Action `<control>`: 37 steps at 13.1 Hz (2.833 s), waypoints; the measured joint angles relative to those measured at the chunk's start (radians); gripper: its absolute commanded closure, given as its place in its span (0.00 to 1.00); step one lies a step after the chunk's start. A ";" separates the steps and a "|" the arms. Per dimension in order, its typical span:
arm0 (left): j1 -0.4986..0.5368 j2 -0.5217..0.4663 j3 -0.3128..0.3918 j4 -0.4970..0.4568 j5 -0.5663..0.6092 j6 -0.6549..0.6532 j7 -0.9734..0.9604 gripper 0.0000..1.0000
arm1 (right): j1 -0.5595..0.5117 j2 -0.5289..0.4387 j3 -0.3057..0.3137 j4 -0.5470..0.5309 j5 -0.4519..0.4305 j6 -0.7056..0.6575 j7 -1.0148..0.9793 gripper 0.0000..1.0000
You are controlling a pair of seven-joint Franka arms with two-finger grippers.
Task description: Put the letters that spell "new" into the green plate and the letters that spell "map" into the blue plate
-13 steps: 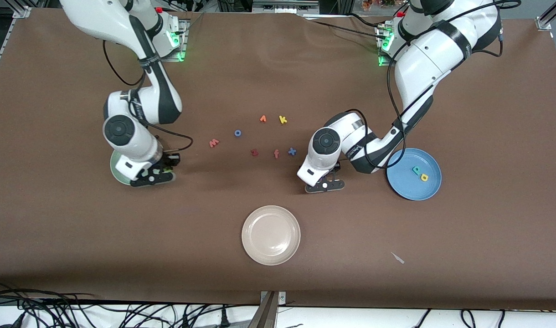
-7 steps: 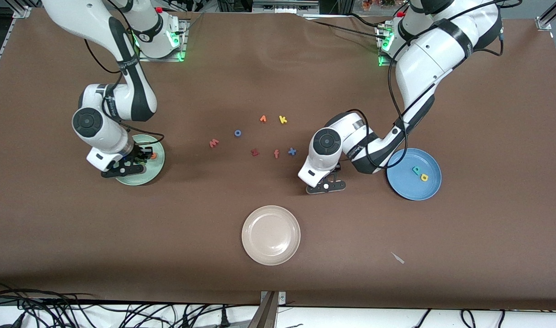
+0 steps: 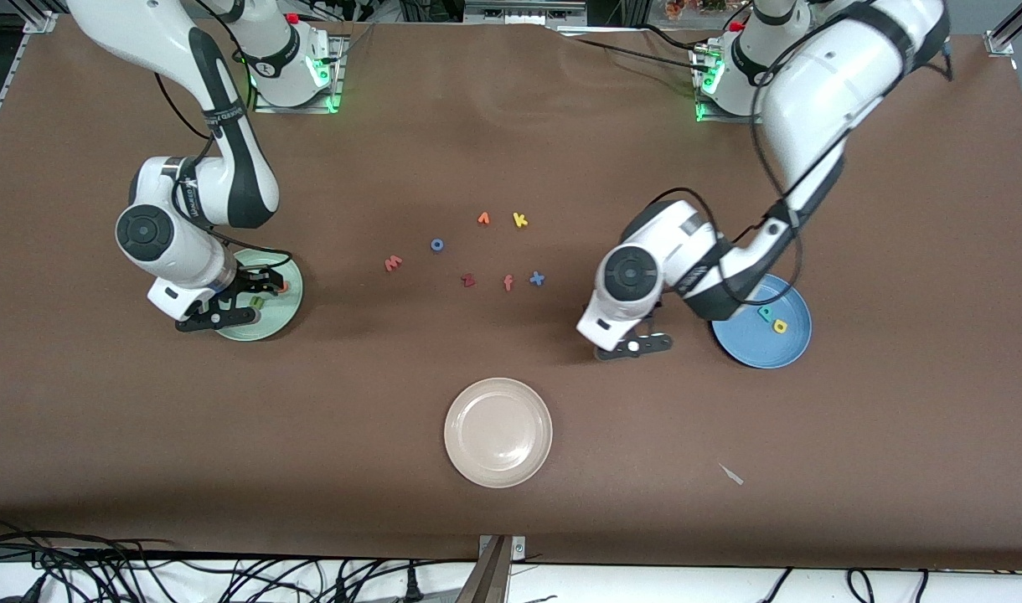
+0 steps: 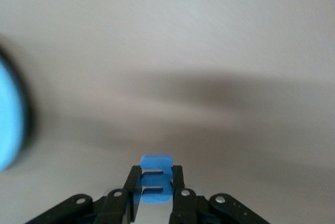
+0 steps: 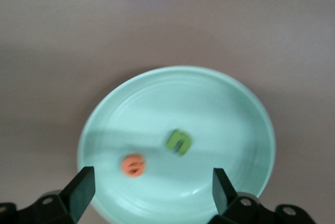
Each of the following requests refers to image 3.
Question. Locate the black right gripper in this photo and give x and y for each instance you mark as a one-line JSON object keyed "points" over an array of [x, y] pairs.
{"points": [[250, 280]]}

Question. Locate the pink letter m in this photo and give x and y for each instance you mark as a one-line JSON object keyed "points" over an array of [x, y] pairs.
{"points": [[393, 263]]}

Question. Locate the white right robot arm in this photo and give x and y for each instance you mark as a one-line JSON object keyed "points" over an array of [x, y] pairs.
{"points": [[142, 33]]}

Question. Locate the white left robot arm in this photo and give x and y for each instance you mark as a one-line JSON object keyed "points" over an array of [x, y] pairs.
{"points": [[838, 75]]}

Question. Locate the green plate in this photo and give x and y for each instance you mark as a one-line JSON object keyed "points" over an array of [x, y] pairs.
{"points": [[281, 322]]}

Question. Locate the beige plate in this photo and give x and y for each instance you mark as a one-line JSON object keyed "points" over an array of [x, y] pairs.
{"points": [[498, 432]]}

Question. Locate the grey metal strut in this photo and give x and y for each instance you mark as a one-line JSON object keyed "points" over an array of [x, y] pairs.
{"points": [[486, 582]]}

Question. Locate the grey metal box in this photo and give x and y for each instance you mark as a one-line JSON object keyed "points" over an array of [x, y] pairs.
{"points": [[519, 12]]}

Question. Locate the white paper scrap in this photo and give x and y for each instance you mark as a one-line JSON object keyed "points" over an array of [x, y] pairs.
{"points": [[731, 475]]}

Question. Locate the colourful small items pile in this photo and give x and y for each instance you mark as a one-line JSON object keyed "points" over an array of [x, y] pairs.
{"points": [[687, 8]]}

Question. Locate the blue plate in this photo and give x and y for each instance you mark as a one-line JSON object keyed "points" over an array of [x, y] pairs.
{"points": [[771, 347]]}

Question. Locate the aluminium table frame rail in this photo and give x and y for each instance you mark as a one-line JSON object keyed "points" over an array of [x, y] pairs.
{"points": [[42, 21]]}

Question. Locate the metal table edge bracket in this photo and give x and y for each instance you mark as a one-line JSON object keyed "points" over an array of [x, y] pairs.
{"points": [[518, 548]]}

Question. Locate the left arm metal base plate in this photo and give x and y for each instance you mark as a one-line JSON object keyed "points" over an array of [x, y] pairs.
{"points": [[705, 113]]}

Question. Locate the aluminium frame post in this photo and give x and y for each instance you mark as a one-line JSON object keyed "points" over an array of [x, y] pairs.
{"points": [[1001, 42]]}

